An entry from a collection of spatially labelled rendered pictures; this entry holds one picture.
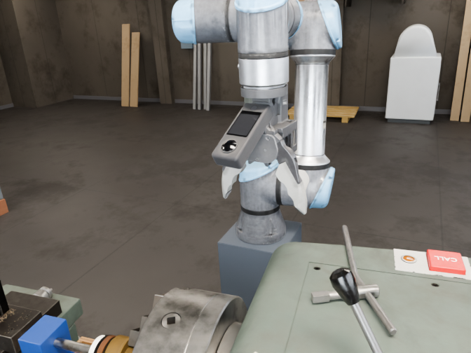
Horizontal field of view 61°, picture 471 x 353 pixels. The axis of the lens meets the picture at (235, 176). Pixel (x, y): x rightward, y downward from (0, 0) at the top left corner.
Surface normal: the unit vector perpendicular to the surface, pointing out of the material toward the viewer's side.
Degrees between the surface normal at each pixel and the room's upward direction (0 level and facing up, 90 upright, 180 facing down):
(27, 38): 90
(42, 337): 0
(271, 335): 0
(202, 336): 16
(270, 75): 90
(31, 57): 90
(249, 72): 90
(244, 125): 31
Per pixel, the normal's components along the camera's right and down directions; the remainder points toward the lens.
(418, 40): -0.41, 0.36
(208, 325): -0.10, -0.85
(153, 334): -0.17, -0.71
